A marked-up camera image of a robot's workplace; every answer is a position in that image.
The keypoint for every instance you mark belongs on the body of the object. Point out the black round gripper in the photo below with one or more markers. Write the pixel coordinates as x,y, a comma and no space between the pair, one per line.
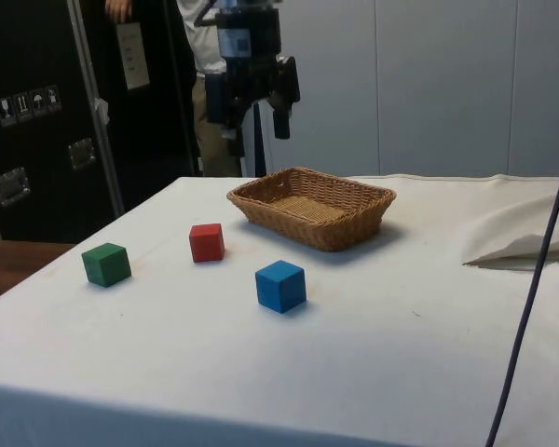
249,32

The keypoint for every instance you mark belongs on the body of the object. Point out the blue cube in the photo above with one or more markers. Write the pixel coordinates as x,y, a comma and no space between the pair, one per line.
279,286

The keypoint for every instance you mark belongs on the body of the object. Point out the brown wicker basket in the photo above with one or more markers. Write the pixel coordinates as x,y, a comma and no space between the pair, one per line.
307,209

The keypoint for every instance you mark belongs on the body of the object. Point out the red cube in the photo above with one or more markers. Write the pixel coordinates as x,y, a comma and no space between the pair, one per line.
207,243

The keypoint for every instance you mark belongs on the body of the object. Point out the green cube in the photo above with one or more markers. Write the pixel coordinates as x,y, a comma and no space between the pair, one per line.
106,264

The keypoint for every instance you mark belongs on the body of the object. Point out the person in white shirt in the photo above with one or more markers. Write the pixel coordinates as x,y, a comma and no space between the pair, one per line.
200,42

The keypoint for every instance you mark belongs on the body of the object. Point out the pale locker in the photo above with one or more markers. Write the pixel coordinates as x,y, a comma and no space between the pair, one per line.
547,84
447,93
335,93

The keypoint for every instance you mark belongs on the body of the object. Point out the black cabinet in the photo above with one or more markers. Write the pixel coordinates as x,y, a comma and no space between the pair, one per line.
32,139

